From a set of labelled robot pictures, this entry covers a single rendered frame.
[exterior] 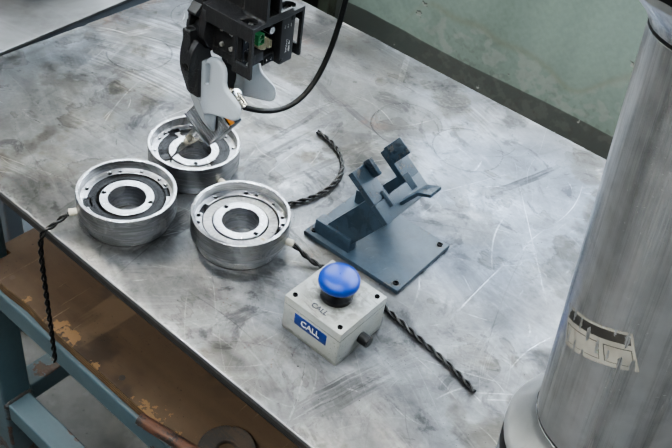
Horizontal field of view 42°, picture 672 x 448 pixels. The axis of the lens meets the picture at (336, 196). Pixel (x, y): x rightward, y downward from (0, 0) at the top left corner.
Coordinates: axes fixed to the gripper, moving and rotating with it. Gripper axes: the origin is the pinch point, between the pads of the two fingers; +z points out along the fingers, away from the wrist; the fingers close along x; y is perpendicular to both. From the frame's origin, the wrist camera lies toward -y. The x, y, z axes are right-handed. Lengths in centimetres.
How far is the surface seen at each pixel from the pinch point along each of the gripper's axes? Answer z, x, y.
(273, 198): 10.1, 3.2, 5.8
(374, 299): 8.8, -1.9, 23.3
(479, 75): 84, 160, -44
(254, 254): 10.5, -4.3, 10.0
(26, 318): 40.2, -11.8, -22.4
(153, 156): 9.4, -1.9, -7.7
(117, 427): 93, 8, -30
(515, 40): 68, 159, -36
